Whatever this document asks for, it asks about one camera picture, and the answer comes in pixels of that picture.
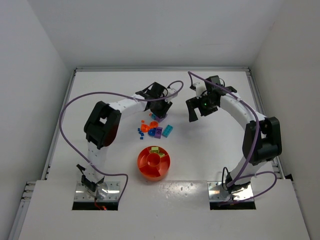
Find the purple rounded lego brick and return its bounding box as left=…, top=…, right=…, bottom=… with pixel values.
left=154, top=116, right=165, bottom=123

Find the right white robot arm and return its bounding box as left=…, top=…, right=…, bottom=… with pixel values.
left=186, top=75, right=282, bottom=193

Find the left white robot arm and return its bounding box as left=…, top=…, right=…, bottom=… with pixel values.
left=80, top=82, right=177, bottom=193

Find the purple arch lego brick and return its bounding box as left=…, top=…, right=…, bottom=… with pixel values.
left=154, top=127, right=163, bottom=139

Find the teal 2x4 lego brick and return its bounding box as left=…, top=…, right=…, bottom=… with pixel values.
left=162, top=124, right=173, bottom=138

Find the blue rounded lego brick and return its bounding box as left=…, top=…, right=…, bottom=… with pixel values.
left=148, top=128, right=156, bottom=137

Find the orange round divided container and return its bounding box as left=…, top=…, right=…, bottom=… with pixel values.
left=137, top=146, right=171, bottom=182

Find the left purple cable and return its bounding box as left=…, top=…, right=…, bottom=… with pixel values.
left=59, top=80, right=185, bottom=201

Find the purple cable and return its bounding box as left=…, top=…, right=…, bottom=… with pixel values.
left=59, top=80, right=185, bottom=201
left=187, top=71, right=278, bottom=204

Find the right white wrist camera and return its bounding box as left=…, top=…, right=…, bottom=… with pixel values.
left=192, top=82, right=207, bottom=99

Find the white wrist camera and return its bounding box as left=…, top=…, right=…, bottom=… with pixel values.
left=192, top=82, right=207, bottom=99
left=164, top=87, right=178, bottom=103

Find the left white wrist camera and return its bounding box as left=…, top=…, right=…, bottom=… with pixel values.
left=164, top=87, right=178, bottom=103

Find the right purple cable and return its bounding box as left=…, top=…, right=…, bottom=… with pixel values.
left=187, top=71, right=278, bottom=204

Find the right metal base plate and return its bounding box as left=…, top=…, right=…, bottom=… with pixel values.
left=207, top=181, right=254, bottom=203

